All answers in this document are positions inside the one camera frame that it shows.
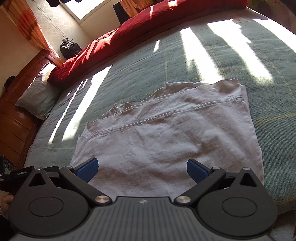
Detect small dark object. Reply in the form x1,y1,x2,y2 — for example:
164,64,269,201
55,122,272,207
3,76,15,90

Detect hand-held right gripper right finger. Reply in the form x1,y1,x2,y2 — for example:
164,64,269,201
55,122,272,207
174,159,257,206

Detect green plaid pillow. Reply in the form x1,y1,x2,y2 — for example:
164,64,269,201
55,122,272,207
16,62,62,120

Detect window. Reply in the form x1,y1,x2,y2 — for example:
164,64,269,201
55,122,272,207
62,0,118,20

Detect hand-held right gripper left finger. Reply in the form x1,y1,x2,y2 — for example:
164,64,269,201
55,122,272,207
28,158,112,206

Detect orange curtain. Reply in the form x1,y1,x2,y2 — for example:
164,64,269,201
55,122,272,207
0,5,60,65

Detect person's left hand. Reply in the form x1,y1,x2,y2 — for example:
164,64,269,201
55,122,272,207
0,195,15,219

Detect white printed t-shirt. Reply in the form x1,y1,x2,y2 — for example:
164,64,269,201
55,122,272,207
69,78,264,197

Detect black backpack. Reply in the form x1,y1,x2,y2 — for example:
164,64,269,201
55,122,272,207
60,38,82,59

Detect wooden headboard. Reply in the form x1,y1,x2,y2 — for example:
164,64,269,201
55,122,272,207
0,50,63,169

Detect red duvet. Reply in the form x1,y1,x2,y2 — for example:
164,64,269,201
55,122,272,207
47,0,249,86

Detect orange cloth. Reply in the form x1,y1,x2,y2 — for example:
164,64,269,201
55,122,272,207
120,0,145,14

